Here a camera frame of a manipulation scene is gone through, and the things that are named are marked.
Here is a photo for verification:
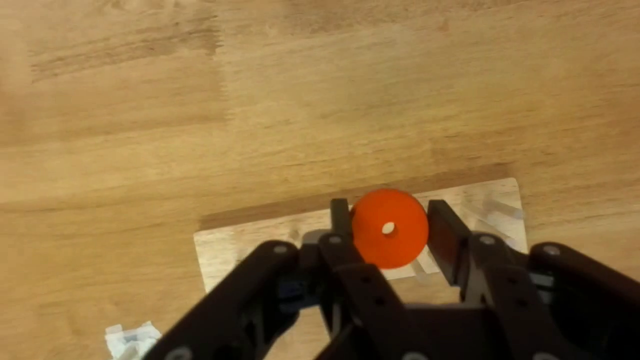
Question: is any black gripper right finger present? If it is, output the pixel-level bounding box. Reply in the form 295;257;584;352
429;200;640;360

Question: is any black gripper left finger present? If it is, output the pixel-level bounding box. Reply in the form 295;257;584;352
145;197;424;360

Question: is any orange disc with hole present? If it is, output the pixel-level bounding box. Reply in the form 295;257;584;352
352;187;431;270

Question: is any wooden peg board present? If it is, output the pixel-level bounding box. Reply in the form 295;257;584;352
192;178;528;289

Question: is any clear peg stand near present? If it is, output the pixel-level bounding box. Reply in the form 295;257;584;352
104;322;162;360

